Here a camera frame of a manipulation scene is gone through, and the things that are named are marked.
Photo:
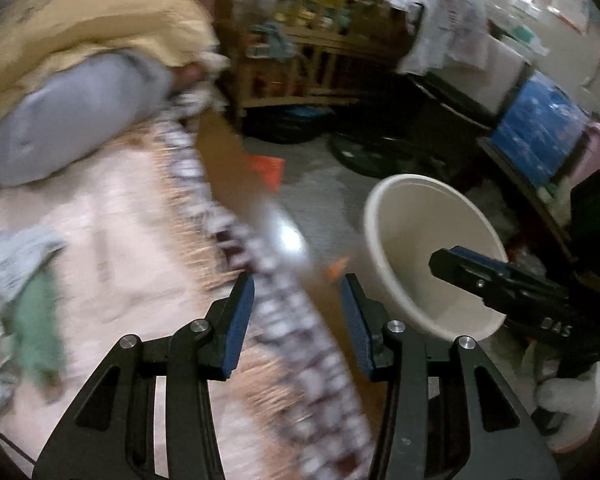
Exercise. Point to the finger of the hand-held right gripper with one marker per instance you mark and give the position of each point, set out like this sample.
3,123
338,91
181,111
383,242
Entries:
460,265

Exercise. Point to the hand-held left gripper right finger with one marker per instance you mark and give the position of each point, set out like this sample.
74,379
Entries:
355,325

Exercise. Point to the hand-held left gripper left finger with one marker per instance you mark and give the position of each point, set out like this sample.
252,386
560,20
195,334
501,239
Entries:
237,330

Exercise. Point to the white plastic bucket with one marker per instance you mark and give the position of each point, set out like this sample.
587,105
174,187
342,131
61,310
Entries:
420,220

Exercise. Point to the patterned fringed blanket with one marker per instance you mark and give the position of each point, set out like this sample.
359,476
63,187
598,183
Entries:
280,310

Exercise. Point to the orange scrap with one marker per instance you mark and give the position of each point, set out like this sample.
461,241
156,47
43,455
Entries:
337,266

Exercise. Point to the small white lined bin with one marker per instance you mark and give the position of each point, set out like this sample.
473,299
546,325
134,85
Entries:
570,400

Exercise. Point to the black round fan base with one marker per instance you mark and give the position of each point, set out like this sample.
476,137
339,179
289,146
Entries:
365,157

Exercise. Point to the blue storage box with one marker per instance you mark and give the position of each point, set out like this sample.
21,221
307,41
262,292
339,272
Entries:
535,125

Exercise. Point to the red paper sheet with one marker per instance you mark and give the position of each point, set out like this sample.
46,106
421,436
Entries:
267,170

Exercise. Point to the white box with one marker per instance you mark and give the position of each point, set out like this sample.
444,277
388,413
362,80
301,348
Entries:
495,75

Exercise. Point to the black bag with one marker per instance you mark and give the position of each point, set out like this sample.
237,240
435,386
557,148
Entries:
285,127

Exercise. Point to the white crumpled cloth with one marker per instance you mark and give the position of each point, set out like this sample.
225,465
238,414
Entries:
450,20

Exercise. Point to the wooden crib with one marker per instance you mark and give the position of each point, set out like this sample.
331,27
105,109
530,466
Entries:
325,45

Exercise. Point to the grey pillow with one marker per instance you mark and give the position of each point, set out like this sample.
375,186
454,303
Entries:
80,105

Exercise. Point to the yellow blanket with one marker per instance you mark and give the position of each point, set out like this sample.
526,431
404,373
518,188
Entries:
105,0

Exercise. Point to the brown wooden bed frame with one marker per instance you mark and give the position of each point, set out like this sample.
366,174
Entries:
220,160

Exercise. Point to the wall poster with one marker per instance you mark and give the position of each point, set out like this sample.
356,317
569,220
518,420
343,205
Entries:
570,0

